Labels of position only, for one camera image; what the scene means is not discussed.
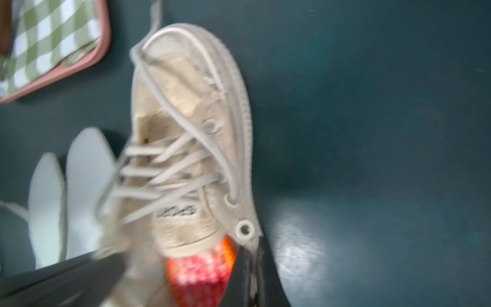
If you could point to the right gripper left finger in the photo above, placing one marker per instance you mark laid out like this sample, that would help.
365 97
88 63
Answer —
238 290

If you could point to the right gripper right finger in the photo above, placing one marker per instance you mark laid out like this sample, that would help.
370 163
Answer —
270 291

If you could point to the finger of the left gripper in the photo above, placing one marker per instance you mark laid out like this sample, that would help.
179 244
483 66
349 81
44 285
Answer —
80 281

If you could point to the white insole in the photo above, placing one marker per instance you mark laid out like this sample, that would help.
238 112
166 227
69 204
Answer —
90 165
47 212

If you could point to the white sneaker with laces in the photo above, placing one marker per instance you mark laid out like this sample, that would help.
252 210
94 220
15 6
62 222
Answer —
16 209

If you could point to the beige sneaker one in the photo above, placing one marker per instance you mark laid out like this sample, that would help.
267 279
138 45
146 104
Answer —
183 210

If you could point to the pink tray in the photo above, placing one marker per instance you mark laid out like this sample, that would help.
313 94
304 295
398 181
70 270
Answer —
61 72

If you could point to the green white checkered cloth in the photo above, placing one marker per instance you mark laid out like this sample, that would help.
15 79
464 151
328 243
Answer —
47 34

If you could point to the metal spatula wooden handle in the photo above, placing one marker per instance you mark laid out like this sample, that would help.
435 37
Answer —
5 26

